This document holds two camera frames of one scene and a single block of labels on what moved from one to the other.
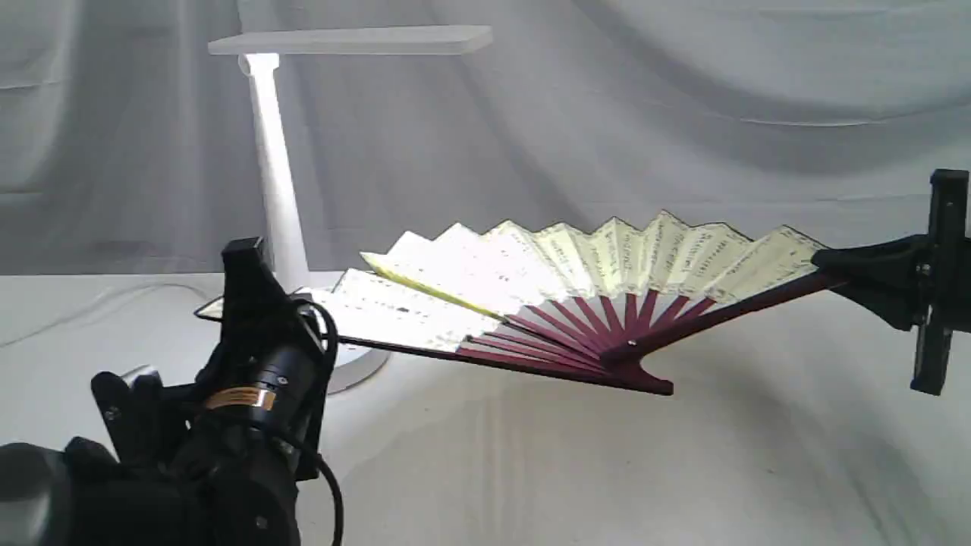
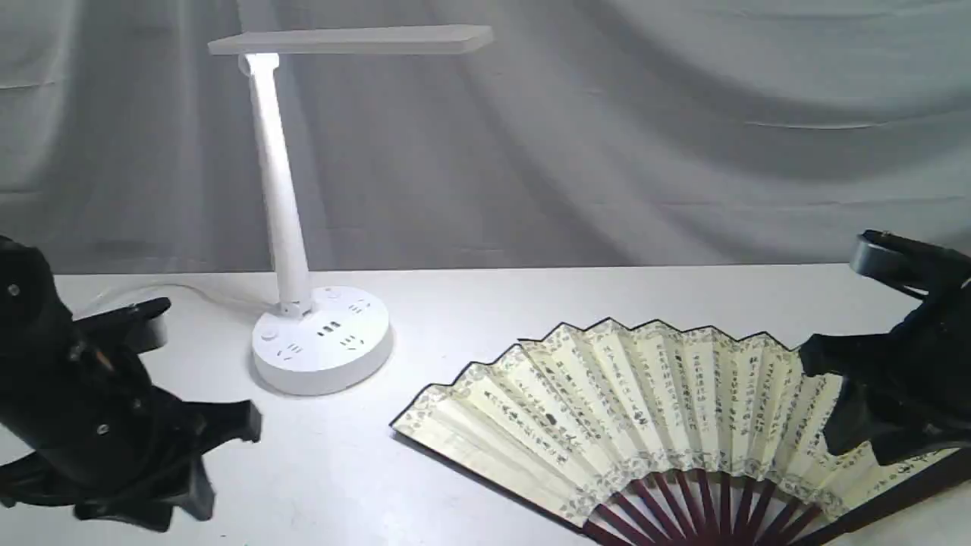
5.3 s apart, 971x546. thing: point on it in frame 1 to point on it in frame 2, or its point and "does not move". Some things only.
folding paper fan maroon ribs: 627,298 to 730,508
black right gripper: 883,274 to 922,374
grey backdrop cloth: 127,148 does not move
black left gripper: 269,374 to 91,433
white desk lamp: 262,48 does not move
